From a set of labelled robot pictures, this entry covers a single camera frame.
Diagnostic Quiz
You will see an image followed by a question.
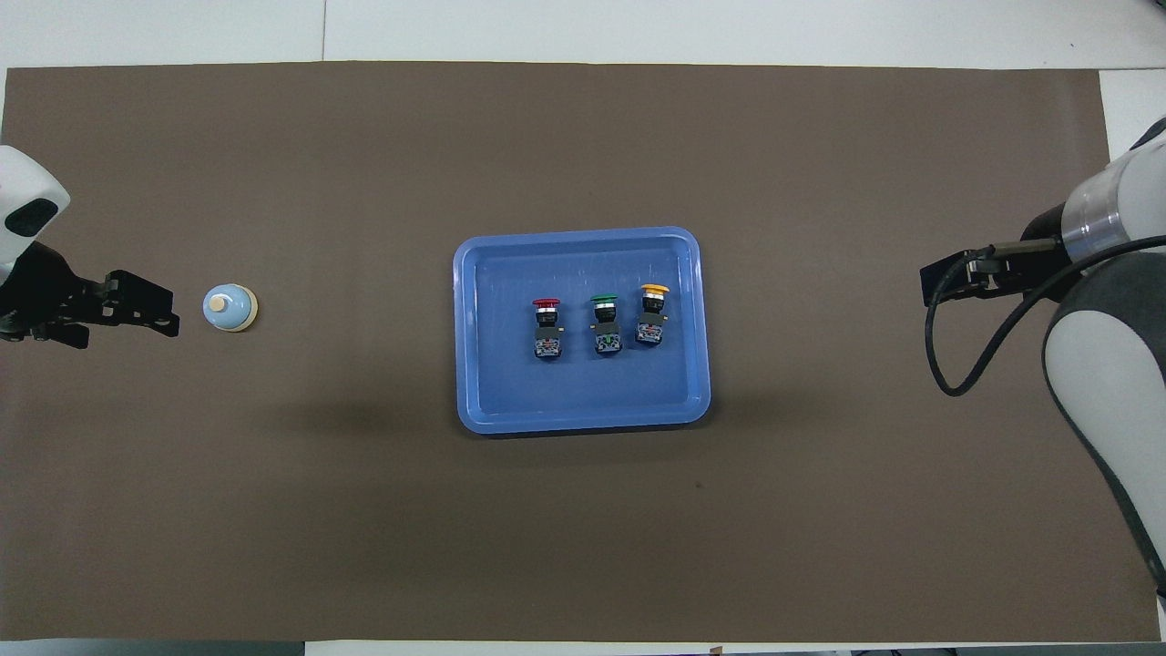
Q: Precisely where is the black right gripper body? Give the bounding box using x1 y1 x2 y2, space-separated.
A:
995 205 1076 292

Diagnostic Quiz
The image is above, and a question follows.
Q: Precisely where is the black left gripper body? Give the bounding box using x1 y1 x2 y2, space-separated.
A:
0 241 110 343

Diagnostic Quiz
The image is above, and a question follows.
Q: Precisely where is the light blue call bell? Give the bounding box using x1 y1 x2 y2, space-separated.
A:
200 283 259 333

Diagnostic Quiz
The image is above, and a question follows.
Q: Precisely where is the yellow push button switch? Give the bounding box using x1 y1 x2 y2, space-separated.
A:
635 283 670 348

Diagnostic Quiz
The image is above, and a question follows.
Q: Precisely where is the green push button switch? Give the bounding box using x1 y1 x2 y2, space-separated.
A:
589 292 624 357

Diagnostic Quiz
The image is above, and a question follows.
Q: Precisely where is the red push button switch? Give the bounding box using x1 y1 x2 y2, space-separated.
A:
532 297 564 362

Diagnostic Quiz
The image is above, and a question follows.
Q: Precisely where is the blue plastic tray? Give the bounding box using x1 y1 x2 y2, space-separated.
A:
453 225 712 436

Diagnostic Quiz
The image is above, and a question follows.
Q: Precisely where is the brown table mat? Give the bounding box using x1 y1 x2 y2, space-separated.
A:
0 60 1162 643

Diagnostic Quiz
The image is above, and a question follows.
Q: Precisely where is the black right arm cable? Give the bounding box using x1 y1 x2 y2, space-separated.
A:
924 237 1166 398

